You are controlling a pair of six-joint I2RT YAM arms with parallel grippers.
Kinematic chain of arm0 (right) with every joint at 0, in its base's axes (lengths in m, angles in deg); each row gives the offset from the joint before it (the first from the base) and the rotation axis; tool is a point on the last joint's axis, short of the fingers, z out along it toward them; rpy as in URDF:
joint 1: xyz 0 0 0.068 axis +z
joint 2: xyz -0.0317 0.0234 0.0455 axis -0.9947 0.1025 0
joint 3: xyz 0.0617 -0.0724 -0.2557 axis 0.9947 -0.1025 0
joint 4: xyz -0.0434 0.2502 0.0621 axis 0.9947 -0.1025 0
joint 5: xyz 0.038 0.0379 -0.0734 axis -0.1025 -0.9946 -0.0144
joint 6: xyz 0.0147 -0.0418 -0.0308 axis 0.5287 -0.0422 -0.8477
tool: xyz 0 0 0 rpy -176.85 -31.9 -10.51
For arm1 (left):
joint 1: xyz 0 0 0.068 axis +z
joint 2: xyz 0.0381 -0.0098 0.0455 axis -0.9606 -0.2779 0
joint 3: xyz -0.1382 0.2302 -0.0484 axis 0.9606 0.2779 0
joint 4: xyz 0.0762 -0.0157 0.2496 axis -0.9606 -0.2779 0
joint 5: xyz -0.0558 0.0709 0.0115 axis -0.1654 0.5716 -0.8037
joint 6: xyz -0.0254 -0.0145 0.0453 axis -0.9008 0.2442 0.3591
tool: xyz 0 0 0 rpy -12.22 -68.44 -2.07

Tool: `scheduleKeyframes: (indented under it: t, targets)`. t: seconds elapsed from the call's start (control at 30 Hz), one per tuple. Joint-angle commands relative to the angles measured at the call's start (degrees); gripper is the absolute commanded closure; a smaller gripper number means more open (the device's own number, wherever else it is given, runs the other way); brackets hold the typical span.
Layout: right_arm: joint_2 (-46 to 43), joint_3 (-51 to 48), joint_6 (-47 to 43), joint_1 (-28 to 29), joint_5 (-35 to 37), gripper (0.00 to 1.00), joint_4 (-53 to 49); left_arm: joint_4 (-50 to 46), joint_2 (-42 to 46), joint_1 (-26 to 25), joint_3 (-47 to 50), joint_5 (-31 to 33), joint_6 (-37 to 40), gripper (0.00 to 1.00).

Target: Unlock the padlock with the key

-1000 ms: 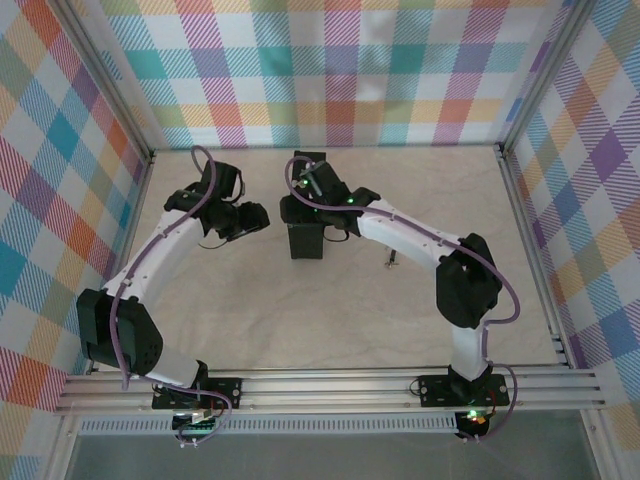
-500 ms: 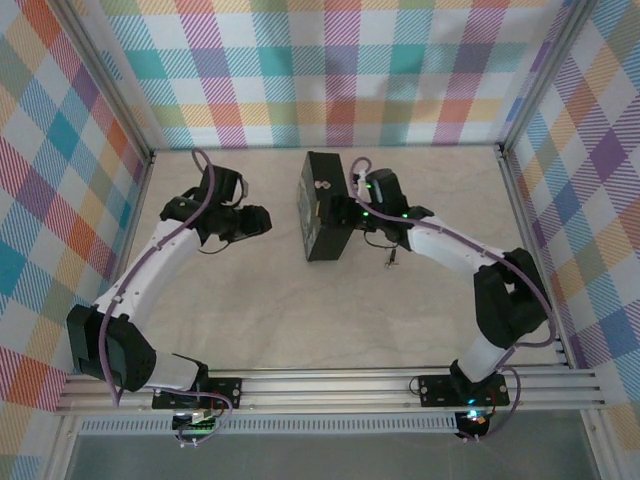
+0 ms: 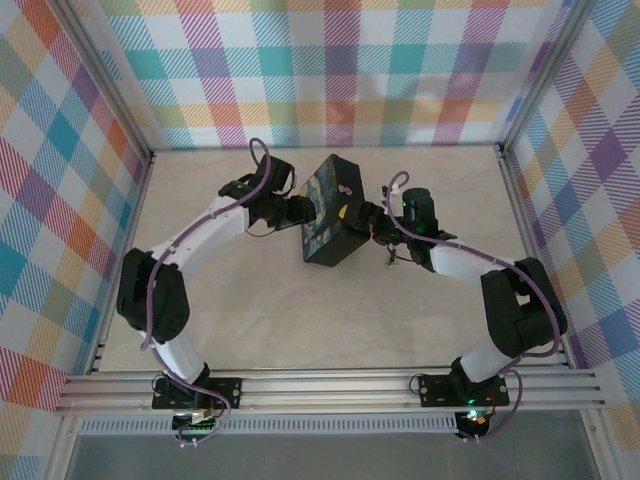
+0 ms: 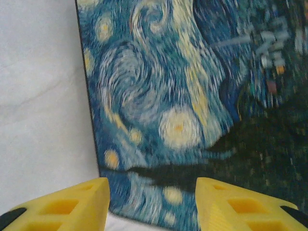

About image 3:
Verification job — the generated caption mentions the green controller board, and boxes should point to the green controller board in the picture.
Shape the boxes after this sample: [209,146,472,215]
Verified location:
[172,409,221,435]

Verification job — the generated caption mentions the grey slotted cable duct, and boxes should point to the grey slotted cable duct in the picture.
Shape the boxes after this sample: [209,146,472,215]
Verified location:
[77,412,461,436]

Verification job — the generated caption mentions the black starry night box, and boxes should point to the black starry night box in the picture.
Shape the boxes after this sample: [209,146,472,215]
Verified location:
[297,153,372,270]

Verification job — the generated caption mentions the small lit controller board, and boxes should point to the small lit controller board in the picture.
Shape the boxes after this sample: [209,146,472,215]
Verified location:
[457,407,489,427]

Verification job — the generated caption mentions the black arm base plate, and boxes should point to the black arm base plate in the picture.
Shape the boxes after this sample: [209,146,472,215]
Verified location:
[417,372,511,407]
[151,377,243,411]

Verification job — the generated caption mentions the aluminium frame post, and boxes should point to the aluminium frame post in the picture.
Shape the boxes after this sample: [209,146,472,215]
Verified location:
[499,0,599,151]
[49,0,154,161]

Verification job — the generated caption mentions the aluminium mounting rail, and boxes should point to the aluminium mounting rail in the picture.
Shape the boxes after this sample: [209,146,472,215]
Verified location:
[53,368,607,416]

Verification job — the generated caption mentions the aluminium side rail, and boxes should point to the aluminium side rail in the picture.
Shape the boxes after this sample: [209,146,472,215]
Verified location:
[87,149,156,376]
[497,144,574,369]

